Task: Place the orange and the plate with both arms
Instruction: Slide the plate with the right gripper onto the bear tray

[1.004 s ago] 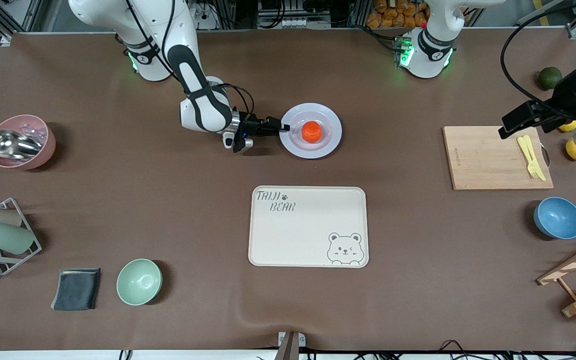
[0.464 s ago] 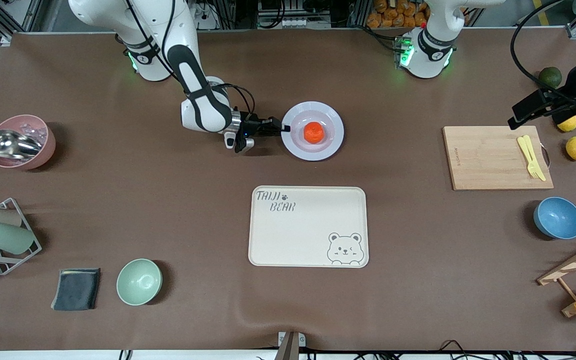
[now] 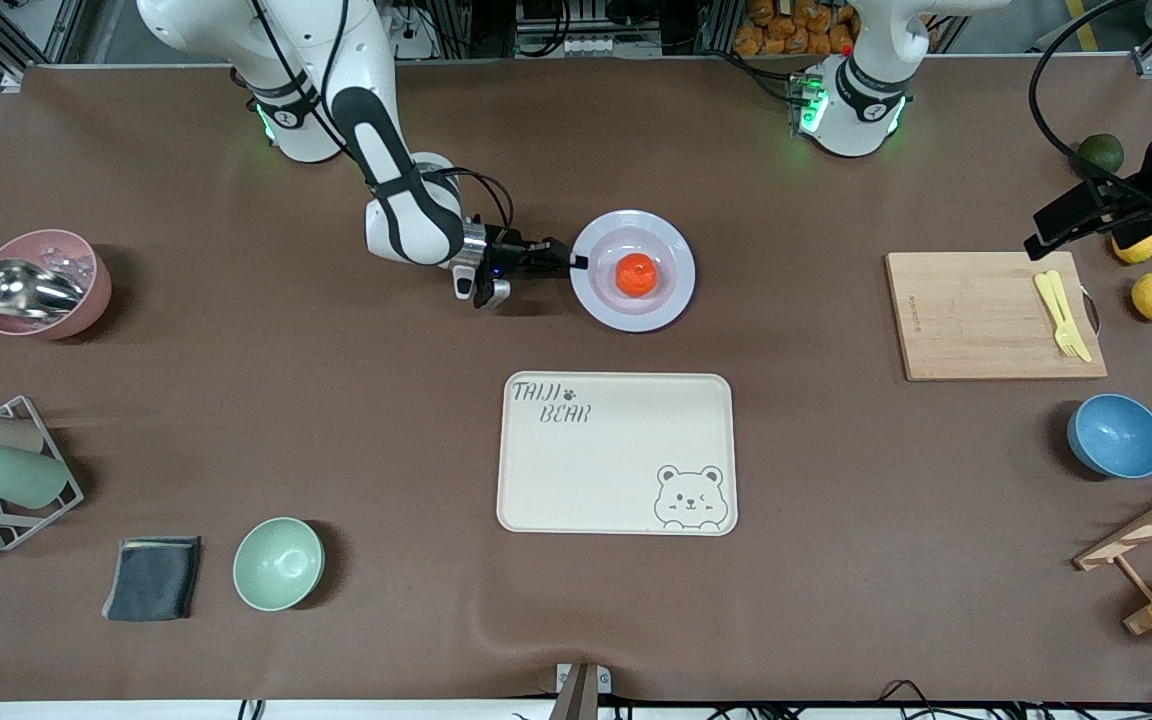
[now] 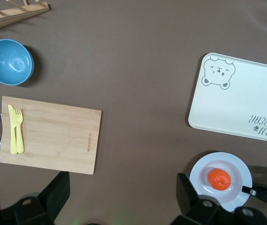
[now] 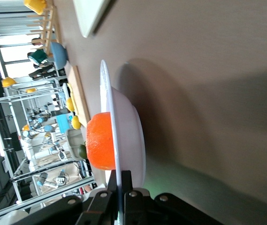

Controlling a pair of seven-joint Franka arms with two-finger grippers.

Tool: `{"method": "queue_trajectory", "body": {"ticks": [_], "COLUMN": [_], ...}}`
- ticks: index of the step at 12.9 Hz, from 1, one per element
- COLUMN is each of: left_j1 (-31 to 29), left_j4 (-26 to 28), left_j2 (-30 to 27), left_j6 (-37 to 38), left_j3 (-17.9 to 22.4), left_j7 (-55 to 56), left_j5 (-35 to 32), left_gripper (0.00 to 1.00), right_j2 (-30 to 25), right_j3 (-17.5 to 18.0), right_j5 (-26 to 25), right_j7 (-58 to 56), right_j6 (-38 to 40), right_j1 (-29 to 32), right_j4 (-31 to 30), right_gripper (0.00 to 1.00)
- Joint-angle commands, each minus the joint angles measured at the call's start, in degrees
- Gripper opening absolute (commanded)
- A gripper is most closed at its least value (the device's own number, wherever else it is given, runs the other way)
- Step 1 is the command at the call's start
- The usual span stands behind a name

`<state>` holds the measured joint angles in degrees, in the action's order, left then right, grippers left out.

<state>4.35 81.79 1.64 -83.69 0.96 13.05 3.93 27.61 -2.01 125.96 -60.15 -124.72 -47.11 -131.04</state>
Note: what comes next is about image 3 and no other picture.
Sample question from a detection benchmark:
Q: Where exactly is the orange fruit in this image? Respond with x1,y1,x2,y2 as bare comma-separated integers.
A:
614,253,659,299

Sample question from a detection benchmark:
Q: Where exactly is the pale lavender round plate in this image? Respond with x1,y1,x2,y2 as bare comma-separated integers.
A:
570,209,697,333

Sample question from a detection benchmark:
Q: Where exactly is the dark green lime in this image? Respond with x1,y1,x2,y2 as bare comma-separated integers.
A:
1078,133,1125,177

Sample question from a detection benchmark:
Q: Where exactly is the yellow plastic fork and knife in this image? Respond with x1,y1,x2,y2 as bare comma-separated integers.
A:
1034,272,1093,363

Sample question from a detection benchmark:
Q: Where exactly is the yellow plastic fork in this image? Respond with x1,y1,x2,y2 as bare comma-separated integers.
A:
1046,270,1085,359

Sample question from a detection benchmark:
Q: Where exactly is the bamboo cutting board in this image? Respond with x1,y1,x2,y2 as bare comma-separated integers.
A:
884,250,1109,383

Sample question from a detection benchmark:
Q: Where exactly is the blue bowl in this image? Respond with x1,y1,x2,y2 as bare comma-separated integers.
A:
1067,393,1152,480

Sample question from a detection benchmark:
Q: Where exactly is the cream bear print tray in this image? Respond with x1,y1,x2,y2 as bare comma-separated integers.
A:
496,372,739,537

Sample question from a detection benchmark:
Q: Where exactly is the white power strip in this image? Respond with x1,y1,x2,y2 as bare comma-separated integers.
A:
391,0,439,61

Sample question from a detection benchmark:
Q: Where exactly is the wooden mug rack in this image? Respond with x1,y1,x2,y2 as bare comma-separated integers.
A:
1074,470,1152,636

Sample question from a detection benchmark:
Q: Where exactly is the pile of orange bread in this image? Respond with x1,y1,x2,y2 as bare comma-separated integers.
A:
733,0,862,57

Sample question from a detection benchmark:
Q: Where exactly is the mint green bowl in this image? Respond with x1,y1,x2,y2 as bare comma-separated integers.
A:
232,516,326,612

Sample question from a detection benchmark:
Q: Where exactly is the pink bowl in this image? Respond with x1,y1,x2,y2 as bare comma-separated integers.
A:
0,229,114,341

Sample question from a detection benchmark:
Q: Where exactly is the dark grey folded cloth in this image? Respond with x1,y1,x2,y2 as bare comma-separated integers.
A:
101,536,203,623

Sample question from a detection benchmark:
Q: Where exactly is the shiny metal scoop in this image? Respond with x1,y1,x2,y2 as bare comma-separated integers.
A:
0,258,87,321

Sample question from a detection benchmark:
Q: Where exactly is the mint green cup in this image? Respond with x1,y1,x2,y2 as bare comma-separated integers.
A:
0,443,71,510

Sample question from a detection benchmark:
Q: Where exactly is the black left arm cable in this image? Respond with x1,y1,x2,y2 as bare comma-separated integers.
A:
1027,0,1152,203

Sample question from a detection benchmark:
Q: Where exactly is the metal table clamp bracket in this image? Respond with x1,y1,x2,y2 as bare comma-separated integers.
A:
549,662,613,720

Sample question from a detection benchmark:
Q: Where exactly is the grey wire cup rack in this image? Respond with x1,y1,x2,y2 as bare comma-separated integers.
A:
0,395,85,552

